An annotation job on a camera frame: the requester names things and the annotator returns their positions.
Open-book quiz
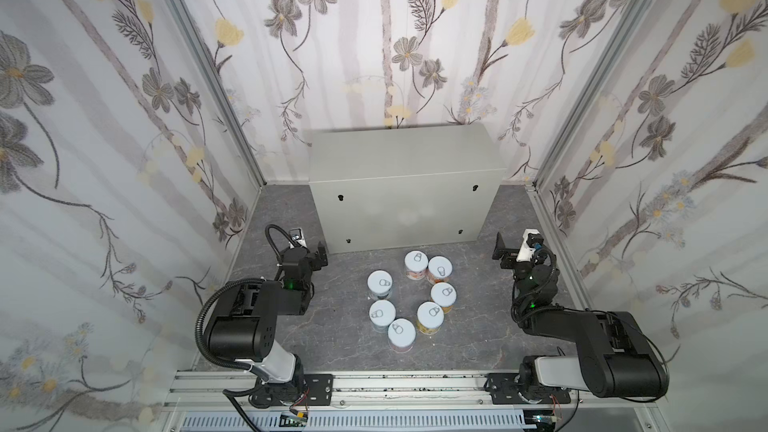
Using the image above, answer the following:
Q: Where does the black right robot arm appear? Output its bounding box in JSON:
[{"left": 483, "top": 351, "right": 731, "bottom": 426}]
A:
[{"left": 492, "top": 229, "right": 670, "bottom": 403}]

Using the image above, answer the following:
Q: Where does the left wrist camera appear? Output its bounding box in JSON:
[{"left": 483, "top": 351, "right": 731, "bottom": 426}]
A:
[{"left": 289, "top": 228, "right": 307, "bottom": 247}]

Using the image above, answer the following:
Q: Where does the grey metal cabinet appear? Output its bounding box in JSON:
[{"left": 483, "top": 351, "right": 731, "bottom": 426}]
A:
[{"left": 309, "top": 124, "right": 507, "bottom": 253}]

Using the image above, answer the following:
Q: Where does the pink label can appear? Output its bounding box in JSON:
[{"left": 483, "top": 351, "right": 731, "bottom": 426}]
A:
[{"left": 404, "top": 250, "right": 429, "bottom": 281}]

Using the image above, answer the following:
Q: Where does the purple label can front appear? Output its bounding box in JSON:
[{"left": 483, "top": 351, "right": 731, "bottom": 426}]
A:
[{"left": 387, "top": 318, "right": 416, "bottom": 353}]

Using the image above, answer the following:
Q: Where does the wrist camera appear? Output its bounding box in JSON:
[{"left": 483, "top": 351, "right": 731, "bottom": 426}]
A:
[
  {"left": 516, "top": 229, "right": 544, "bottom": 262},
  {"left": 289, "top": 228, "right": 307, "bottom": 247}
]

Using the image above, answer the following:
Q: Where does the blue label can upper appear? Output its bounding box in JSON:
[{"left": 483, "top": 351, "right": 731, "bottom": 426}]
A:
[{"left": 367, "top": 270, "right": 393, "bottom": 300}]

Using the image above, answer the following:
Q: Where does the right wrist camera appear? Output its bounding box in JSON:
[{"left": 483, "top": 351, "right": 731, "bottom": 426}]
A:
[{"left": 516, "top": 229, "right": 544, "bottom": 262}]

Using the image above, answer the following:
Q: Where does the blue label can lower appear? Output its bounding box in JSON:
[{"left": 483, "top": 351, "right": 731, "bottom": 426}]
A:
[{"left": 368, "top": 300, "right": 396, "bottom": 333}]

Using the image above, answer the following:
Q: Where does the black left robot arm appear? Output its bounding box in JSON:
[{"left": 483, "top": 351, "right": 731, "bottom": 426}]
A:
[{"left": 194, "top": 224, "right": 328, "bottom": 408}]

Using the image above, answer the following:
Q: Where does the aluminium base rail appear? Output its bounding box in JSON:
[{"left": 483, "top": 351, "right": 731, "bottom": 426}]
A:
[{"left": 161, "top": 370, "right": 661, "bottom": 412}]

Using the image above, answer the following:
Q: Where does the blue label can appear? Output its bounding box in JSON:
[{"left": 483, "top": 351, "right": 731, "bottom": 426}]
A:
[
  {"left": 368, "top": 300, "right": 396, "bottom": 333},
  {"left": 367, "top": 270, "right": 393, "bottom": 300}
]

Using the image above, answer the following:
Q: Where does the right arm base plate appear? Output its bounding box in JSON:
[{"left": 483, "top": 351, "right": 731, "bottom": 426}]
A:
[{"left": 483, "top": 372, "right": 572, "bottom": 405}]

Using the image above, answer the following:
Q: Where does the yellow white label can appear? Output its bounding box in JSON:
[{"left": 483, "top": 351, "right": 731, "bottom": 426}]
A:
[{"left": 417, "top": 301, "right": 445, "bottom": 335}]

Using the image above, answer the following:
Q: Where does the orange persimmon label can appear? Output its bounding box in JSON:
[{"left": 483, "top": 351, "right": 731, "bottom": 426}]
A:
[{"left": 427, "top": 256, "right": 453, "bottom": 284}]

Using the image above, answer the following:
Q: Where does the white slotted cable duct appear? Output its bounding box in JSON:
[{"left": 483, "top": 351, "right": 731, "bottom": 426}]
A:
[{"left": 179, "top": 410, "right": 538, "bottom": 432}]

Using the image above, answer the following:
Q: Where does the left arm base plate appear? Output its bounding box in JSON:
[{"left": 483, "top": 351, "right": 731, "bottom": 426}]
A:
[{"left": 248, "top": 374, "right": 334, "bottom": 409}]

